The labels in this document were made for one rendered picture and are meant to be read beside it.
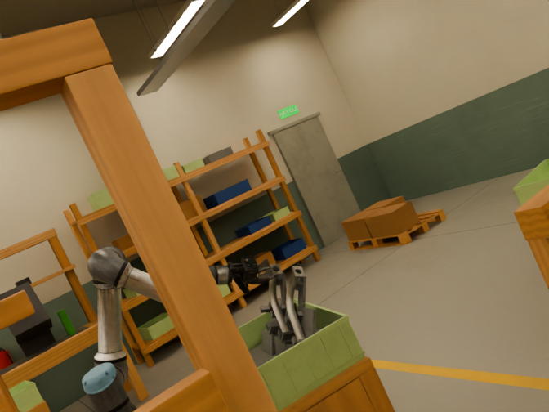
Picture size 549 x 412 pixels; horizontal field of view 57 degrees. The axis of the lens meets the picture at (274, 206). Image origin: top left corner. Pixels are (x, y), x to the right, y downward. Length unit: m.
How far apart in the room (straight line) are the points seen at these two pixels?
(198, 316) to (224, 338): 0.06
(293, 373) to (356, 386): 0.23
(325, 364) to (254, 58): 7.46
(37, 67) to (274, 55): 8.30
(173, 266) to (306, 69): 8.64
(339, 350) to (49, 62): 1.36
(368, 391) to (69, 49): 1.48
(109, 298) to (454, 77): 7.07
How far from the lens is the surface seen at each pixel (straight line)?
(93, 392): 1.92
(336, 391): 1.90
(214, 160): 7.30
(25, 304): 0.88
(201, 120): 8.02
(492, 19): 7.93
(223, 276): 1.97
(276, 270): 2.09
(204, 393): 0.93
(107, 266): 1.84
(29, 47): 1.00
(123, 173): 0.95
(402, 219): 6.61
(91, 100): 0.98
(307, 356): 1.85
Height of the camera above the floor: 1.54
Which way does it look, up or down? 4 degrees down
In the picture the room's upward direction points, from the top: 25 degrees counter-clockwise
